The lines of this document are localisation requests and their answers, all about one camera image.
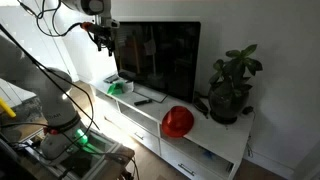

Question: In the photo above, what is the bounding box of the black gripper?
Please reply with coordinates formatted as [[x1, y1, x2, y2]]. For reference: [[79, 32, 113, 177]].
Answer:
[[93, 23, 117, 57]]

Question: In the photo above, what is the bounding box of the red sequin hat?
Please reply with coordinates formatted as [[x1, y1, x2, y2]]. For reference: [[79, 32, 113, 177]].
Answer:
[[161, 105, 195, 138]]

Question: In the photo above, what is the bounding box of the white tv stand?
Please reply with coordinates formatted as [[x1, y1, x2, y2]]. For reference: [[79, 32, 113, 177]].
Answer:
[[89, 78, 255, 180]]

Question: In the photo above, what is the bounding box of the green box with white lid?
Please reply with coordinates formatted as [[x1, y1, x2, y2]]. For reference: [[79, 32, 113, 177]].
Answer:
[[107, 81, 135, 96]]

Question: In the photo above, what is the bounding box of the black flat screen television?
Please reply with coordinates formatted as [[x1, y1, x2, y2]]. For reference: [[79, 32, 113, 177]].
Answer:
[[111, 21, 202, 104]]

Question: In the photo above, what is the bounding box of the black remote control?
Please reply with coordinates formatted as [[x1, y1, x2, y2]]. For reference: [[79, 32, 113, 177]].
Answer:
[[133, 98, 153, 107]]

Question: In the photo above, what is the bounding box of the black flat device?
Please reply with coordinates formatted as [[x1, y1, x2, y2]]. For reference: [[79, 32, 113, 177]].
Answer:
[[193, 96, 210, 118]]

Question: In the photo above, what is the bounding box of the yellow bar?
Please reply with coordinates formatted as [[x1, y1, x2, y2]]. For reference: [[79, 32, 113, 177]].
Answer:
[[0, 97, 17, 119]]

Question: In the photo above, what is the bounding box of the green plant in dark pot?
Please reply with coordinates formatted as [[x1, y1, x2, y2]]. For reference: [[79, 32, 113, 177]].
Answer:
[[208, 43, 264, 125]]

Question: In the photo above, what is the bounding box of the black power adapter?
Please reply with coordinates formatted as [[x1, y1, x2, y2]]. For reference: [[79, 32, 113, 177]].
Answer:
[[241, 105, 256, 117]]

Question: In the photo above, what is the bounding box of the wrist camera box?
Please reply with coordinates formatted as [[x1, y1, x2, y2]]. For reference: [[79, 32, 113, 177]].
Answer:
[[99, 18, 121, 30]]

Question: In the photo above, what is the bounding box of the long black cable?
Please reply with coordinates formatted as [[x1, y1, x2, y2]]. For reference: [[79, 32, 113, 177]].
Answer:
[[0, 23, 101, 132]]

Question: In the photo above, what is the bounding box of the aluminium frame robot table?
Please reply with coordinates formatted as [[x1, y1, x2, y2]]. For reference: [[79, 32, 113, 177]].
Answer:
[[18, 128, 136, 180]]

